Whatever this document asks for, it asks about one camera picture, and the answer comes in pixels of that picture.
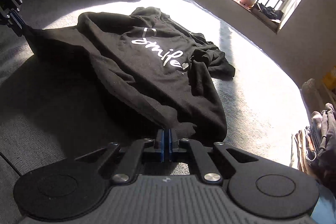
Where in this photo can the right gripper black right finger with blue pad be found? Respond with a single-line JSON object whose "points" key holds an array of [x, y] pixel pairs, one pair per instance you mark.
{"points": [[219, 164]]}

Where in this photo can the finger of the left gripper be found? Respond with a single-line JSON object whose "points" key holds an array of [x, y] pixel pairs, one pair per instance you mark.
{"points": [[13, 20]]}

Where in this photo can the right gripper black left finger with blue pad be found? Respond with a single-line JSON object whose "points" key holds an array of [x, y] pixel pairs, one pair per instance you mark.
{"points": [[119, 164]]}

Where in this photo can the black smile sweatshirt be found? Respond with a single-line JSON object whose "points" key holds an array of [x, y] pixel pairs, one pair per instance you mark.
{"points": [[149, 63]]}

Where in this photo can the stack of folded clothes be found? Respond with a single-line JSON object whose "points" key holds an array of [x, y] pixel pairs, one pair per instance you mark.
{"points": [[313, 147]]}

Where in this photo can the grey fleece bed blanket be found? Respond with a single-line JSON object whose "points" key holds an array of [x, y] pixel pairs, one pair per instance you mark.
{"points": [[43, 121]]}

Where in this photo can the dark items on windowsill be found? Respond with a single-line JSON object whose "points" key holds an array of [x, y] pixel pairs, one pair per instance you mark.
{"points": [[269, 11]]}

